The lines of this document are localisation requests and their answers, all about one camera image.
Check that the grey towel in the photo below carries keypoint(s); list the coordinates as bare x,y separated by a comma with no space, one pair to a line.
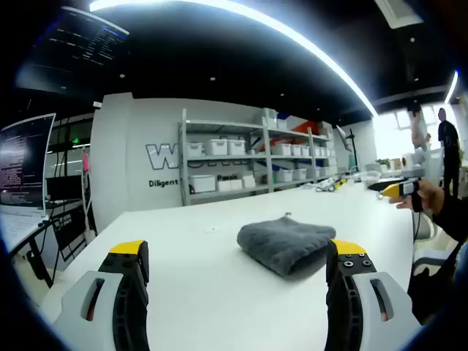
285,245

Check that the black floor stand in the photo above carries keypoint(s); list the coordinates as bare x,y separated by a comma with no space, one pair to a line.
354,153

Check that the yellow and black tool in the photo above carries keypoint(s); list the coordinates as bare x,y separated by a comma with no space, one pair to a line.
338,184

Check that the grey and black cabinet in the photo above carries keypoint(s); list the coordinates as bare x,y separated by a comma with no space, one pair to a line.
69,226

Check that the short ceiling light strip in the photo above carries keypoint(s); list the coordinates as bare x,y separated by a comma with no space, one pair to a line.
453,84

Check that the white pole stand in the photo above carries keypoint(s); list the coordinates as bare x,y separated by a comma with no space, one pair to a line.
87,204

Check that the white side desk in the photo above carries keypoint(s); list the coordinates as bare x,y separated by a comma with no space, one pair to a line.
18,226

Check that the pink flag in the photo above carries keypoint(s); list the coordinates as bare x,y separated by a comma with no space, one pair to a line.
86,162

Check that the ceiling air vent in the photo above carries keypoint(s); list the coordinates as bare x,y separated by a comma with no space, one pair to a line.
398,12

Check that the computer monitor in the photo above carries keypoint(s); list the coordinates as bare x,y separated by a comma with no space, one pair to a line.
22,161

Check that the grey metal shelving unit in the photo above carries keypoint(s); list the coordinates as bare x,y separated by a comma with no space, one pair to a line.
184,164

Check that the large dark display screen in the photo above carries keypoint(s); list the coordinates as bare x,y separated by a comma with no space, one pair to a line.
73,47

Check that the long ceiling light strip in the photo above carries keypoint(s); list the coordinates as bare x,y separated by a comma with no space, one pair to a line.
109,4

